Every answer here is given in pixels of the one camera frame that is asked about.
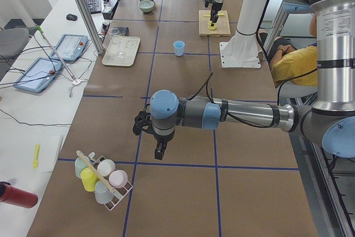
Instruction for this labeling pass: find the aluminium frame post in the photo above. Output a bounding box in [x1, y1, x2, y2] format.
[75, 0, 104, 55]

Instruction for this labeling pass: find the yellow lemon slice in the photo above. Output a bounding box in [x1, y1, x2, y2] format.
[208, 24, 216, 31]

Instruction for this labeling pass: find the cream bear tray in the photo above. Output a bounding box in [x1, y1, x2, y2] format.
[102, 37, 140, 67]

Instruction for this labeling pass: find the yellow plastic knife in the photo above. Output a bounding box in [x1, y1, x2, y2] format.
[203, 13, 225, 17]

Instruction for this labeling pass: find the yellow cup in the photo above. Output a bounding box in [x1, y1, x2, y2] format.
[80, 167, 99, 192]

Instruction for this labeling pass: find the black computer mouse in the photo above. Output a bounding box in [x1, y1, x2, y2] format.
[66, 14, 78, 21]

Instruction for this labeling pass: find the pink cup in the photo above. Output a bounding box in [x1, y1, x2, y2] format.
[109, 170, 128, 188]

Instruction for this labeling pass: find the mint green cup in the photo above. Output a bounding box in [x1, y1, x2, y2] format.
[74, 157, 87, 178]

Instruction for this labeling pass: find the light blue cup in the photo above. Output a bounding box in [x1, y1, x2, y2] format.
[173, 41, 185, 57]

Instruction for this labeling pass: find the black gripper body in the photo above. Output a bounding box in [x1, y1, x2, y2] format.
[210, 2, 223, 15]
[153, 132, 175, 147]

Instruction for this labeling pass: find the white wire cup rack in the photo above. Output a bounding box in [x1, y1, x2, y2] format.
[89, 152, 133, 210]

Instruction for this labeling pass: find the red water bottle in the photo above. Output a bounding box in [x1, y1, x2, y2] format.
[1, 182, 38, 208]

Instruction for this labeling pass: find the yellow plastic spoon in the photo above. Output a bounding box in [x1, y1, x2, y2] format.
[32, 144, 40, 169]

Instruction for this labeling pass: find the grey blue cup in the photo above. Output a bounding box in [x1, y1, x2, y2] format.
[94, 181, 113, 204]

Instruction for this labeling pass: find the blue teach pendant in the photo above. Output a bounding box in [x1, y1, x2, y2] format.
[14, 57, 63, 93]
[55, 34, 88, 63]

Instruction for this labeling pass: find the far blue teach pendant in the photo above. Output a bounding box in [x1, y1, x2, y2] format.
[55, 34, 88, 63]

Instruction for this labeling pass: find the near blue teach pendant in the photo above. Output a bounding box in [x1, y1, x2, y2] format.
[14, 57, 63, 93]

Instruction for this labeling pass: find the person in yellow shirt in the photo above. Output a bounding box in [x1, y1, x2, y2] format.
[257, 14, 319, 88]

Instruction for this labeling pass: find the clear wine glass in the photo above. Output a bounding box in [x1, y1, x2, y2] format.
[109, 28, 125, 58]

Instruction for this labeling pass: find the white cup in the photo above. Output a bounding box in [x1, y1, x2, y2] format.
[97, 159, 115, 177]

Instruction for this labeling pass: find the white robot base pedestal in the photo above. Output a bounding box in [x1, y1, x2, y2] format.
[220, 0, 268, 68]

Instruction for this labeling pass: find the bamboo cutting board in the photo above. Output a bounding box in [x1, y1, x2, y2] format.
[199, 10, 231, 37]

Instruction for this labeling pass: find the green bowl of ice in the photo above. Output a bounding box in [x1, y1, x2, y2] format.
[138, 0, 155, 13]

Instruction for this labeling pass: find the green tipped metal rod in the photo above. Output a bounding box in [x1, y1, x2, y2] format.
[36, 26, 81, 85]

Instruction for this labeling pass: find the black keyboard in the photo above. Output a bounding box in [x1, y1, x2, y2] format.
[85, 0, 102, 14]

